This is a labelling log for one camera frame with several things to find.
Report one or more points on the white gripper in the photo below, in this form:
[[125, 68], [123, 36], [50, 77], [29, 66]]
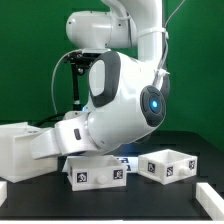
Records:
[[66, 137]]

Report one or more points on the white drawer cabinet box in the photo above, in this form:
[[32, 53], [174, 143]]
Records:
[[16, 161]]

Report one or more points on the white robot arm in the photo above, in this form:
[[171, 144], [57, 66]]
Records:
[[127, 80]]

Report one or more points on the white drawer tray left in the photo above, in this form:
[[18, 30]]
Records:
[[87, 173]]

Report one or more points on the white drawer tray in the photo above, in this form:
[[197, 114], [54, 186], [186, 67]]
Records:
[[87, 173], [167, 166]]

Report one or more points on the white drawer tray right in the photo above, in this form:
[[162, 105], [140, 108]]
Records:
[[167, 166]]

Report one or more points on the fiducial marker sheet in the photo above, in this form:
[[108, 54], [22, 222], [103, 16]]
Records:
[[130, 162]]

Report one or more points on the white border bar left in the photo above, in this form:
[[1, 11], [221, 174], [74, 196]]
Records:
[[3, 192]]

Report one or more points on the white border bar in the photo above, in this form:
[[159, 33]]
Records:
[[3, 192], [210, 200]]

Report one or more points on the white border bar right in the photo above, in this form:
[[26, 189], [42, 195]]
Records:
[[210, 200]]

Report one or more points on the black camera stand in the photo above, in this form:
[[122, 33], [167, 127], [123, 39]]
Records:
[[80, 61]]

